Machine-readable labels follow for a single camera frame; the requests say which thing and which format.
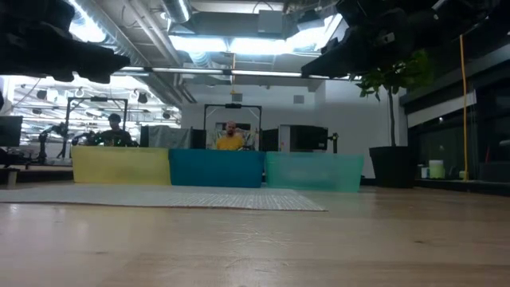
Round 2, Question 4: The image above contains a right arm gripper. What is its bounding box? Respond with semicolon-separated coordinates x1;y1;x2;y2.
300;0;439;79

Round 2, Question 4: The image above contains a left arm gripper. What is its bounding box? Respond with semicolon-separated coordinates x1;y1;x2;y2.
0;15;131;85

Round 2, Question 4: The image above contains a green leafy plant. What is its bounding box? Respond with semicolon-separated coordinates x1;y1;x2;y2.
356;49;434;148

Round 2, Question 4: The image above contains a person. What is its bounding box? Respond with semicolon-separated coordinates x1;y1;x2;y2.
216;120;245;151
97;113;135;147

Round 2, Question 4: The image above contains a black equipment cabinet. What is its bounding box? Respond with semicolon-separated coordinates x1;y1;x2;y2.
261;124;330;153

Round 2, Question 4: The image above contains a long ceiling light strip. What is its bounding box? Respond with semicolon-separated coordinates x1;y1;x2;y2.
117;66;359;80

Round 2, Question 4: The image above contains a grey covered box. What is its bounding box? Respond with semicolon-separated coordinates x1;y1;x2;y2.
139;125;193;149

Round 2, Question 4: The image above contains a yellow plastic bin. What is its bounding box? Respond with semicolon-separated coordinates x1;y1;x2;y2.
71;145;172;187

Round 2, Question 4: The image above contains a teal plastic bin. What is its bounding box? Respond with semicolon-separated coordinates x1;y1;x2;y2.
265;151;364;194

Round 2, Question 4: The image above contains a black monitor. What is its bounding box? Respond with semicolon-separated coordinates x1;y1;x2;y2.
0;115;24;147

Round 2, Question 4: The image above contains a black plant pot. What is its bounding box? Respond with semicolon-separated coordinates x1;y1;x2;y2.
369;146;418;189

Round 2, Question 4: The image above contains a grey mesh mat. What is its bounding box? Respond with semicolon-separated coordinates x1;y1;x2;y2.
0;183;328;212

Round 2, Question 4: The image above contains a dark blue plastic bin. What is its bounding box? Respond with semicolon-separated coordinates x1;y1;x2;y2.
169;148;267;189

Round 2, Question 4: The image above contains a corrugated silver duct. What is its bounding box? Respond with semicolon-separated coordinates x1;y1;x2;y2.
161;0;192;24

